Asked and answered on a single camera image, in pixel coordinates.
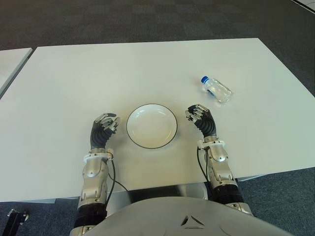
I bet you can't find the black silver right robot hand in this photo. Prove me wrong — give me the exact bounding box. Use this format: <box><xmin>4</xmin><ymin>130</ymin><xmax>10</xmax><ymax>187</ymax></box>
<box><xmin>184</xmin><ymin>104</ymin><xmax>219</xmax><ymax>138</ymax></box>

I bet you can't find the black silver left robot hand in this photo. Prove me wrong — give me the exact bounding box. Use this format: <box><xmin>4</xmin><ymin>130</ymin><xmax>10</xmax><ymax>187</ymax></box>
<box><xmin>90</xmin><ymin>112</ymin><xmax>121</xmax><ymax>151</ymax></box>

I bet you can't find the clear water bottle blue cap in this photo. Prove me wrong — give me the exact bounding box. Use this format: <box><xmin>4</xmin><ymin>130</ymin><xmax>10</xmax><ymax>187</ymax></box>
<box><xmin>200</xmin><ymin>75</ymin><xmax>233</xmax><ymax>104</ymax></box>

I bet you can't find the white plate with black rim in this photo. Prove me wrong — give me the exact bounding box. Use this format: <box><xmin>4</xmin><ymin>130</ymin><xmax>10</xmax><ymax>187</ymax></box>
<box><xmin>126</xmin><ymin>103</ymin><xmax>178</xmax><ymax>149</ymax></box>

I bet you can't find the grey robot torso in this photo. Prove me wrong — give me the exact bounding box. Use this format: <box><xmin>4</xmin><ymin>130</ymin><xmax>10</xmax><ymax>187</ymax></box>
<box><xmin>70</xmin><ymin>196</ymin><xmax>315</xmax><ymax>236</ymax></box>

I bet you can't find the neighbouring white table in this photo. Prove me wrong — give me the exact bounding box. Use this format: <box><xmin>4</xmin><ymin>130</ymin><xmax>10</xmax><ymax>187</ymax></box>
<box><xmin>0</xmin><ymin>48</ymin><xmax>33</xmax><ymax>99</ymax></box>

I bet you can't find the black stand with caster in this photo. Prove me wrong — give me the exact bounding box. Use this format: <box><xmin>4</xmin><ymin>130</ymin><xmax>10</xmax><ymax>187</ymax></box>
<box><xmin>7</xmin><ymin>208</ymin><xmax>30</xmax><ymax>236</ymax></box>

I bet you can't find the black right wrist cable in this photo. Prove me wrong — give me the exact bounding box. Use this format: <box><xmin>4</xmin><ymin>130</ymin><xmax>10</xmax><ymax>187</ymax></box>
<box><xmin>196</xmin><ymin>146</ymin><xmax>209</xmax><ymax>182</ymax></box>

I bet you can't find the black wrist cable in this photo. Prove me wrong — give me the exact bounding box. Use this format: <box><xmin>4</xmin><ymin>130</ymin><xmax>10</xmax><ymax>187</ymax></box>
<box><xmin>196</xmin><ymin>146</ymin><xmax>209</xmax><ymax>182</ymax></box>
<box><xmin>105</xmin><ymin>156</ymin><xmax>129</xmax><ymax>206</ymax></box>

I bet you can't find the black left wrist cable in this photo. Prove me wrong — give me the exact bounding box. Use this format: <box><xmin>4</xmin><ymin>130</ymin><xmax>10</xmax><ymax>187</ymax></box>
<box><xmin>105</xmin><ymin>156</ymin><xmax>129</xmax><ymax>206</ymax></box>

